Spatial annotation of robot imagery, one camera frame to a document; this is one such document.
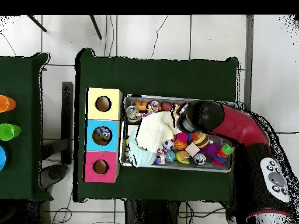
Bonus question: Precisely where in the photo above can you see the cream waffle cloth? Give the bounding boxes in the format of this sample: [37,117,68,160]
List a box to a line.
[135,111,180,153]

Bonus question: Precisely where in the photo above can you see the mint green waffle cloth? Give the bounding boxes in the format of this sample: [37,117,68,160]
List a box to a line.
[127,130,158,168]

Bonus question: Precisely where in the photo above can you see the crushed clear plastic bottle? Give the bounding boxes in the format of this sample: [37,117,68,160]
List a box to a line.
[93,127,112,144]

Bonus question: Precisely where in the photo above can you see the blue plastic cup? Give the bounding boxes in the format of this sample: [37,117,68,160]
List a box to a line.
[0,145,8,172]

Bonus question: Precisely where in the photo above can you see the shallow silver mesh bin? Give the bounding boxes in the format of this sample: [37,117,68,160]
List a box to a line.
[118,94,237,173]

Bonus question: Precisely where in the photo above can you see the wooden box with three holes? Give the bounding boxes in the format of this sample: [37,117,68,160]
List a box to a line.
[82,87,124,183]

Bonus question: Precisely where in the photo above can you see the crushed metal can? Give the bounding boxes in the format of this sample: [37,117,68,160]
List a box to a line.
[125,105,141,123]

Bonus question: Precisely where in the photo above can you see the brown toy football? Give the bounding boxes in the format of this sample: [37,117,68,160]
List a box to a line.
[161,101,174,112]

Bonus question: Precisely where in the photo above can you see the orange toy basketball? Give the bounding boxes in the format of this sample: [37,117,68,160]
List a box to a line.
[174,139,188,151]

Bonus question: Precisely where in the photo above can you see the dark green table cloth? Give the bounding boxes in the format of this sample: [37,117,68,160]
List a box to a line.
[73,47,239,203]
[0,52,54,202]

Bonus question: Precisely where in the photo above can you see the plain wooden cube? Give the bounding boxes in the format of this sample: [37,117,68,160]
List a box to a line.
[185,142,201,158]

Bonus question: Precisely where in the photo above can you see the tan brown toy burger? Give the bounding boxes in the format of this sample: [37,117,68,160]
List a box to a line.
[192,131,210,149]

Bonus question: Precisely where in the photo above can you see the purple spiky ball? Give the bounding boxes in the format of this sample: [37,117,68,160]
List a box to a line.
[200,142,221,159]

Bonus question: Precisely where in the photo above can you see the grey round stand foot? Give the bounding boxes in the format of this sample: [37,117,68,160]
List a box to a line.
[39,164,68,190]

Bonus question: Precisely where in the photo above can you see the black tripod leg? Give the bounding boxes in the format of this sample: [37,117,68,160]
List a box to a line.
[89,15,103,40]
[27,15,47,33]

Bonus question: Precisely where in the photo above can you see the green plastic cup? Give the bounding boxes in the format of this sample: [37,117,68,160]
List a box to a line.
[0,122,22,141]

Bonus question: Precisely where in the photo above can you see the orange plastic cup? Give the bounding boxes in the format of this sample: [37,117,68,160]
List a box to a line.
[0,94,17,113]

